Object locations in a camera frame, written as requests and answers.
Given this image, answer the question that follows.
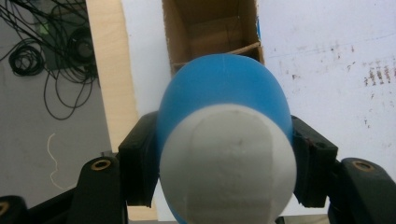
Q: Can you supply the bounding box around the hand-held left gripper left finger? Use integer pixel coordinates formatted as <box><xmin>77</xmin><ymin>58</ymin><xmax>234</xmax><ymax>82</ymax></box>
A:
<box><xmin>118</xmin><ymin>111</ymin><xmax>161</xmax><ymax>208</ymax></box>

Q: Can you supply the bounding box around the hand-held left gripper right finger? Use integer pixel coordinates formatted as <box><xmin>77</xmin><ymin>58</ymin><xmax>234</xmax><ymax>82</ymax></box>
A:
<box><xmin>290</xmin><ymin>115</ymin><xmax>339</xmax><ymax>208</ymax></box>

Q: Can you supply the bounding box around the blue bottle with white cap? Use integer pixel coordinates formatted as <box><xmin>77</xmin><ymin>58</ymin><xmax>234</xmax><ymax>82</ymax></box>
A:
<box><xmin>156</xmin><ymin>53</ymin><xmax>298</xmax><ymax>224</ymax></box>

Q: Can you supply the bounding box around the blue cardboard box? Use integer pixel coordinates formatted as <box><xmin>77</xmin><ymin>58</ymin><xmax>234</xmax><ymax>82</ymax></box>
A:
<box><xmin>162</xmin><ymin>0</ymin><xmax>265</xmax><ymax>77</ymax></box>

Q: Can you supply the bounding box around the white table mat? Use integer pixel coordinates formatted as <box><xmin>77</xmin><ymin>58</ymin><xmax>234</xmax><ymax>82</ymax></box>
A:
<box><xmin>120</xmin><ymin>0</ymin><xmax>396</xmax><ymax>224</ymax></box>

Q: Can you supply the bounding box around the light wooden table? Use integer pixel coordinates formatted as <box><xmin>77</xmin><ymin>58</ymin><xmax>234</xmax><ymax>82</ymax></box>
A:
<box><xmin>85</xmin><ymin>0</ymin><xmax>331</xmax><ymax>224</ymax></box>

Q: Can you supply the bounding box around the white string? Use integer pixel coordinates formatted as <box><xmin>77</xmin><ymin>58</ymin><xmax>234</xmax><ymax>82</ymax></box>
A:
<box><xmin>46</xmin><ymin>133</ymin><xmax>76</xmax><ymax>191</ymax></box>

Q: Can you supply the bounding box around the bundle of black floor cables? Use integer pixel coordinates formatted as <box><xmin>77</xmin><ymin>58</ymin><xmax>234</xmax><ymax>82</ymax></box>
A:
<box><xmin>0</xmin><ymin>0</ymin><xmax>101</xmax><ymax>121</ymax></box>

